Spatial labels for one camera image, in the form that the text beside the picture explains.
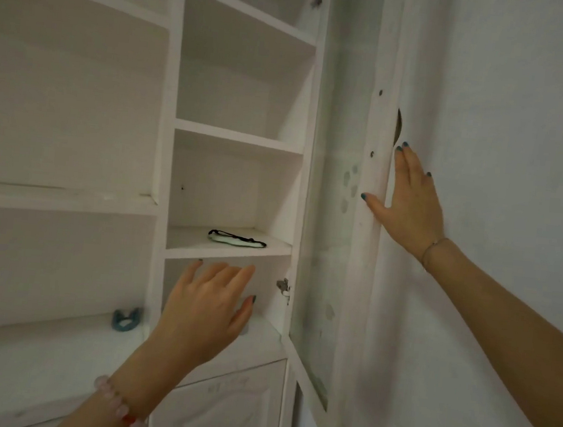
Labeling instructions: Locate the person's left hand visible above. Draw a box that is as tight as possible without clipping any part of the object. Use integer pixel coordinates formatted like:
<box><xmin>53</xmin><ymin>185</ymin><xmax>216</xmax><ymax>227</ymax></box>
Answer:
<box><xmin>149</xmin><ymin>255</ymin><xmax>261</xmax><ymax>372</ymax></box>

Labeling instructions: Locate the person's right forearm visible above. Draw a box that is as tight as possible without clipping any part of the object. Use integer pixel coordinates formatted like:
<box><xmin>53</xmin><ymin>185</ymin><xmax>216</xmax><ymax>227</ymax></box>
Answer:
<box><xmin>408</xmin><ymin>236</ymin><xmax>563</xmax><ymax>427</ymax></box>

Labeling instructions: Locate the teal curved ornament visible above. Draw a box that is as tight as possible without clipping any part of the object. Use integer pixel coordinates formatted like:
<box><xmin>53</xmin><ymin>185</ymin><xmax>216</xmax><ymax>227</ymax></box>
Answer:
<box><xmin>110</xmin><ymin>305</ymin><xmax>144</xmax><ymax>334</ymax></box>

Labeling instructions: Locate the person's right hand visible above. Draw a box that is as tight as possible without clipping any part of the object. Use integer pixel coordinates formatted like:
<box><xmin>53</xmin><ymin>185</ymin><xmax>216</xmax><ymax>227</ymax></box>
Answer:
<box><xmin>354</xmin><ymin>138</ymin><xmax>453</xmax><ymax>271</ymax></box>

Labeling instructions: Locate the thin string bracelet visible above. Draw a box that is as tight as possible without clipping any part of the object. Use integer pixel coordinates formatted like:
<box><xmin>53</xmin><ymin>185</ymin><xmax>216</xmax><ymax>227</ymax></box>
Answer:
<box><xmin>420</xmin><ymin>235</ymin><xmax>450</xmax><ymax>273</ymax></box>

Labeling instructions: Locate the person's left forearm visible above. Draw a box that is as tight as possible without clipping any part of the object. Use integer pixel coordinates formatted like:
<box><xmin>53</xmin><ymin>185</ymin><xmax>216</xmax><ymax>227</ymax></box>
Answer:
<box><xmin>53</xmin><ymin>322</ymin><xmax>189</xmax><ymax>427</ymax></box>

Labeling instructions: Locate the white shelf cabinet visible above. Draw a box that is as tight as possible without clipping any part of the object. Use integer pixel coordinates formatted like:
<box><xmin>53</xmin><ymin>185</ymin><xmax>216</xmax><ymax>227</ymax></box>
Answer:
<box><xmin>0</xmin><ymin>0</ymin><xmax>331</xmax><ymax>427</ymax></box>

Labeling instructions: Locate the white glass cabinet door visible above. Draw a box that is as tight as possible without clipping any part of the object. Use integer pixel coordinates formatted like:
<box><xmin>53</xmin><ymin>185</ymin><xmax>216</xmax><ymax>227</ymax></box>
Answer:
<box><xmin>274</xmin><ymin>0</ymin><xmax>415</xmax><ymax>427</ymax></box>

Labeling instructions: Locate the pink bead bracelet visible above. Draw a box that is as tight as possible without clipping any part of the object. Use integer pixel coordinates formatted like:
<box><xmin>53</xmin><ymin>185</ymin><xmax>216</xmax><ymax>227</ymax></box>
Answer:
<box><xmin>90</xmin><ymin>374</ymin><xmax>153</xmax><ymax>427</ymax></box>

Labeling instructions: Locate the white panelled cabinet door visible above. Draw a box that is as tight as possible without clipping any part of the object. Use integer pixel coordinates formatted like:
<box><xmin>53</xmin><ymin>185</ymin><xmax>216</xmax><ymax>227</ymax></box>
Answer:
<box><xmin>149</xmin><ymin>348</ymin><xmax>290</xmax><ymax>427</ymax></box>

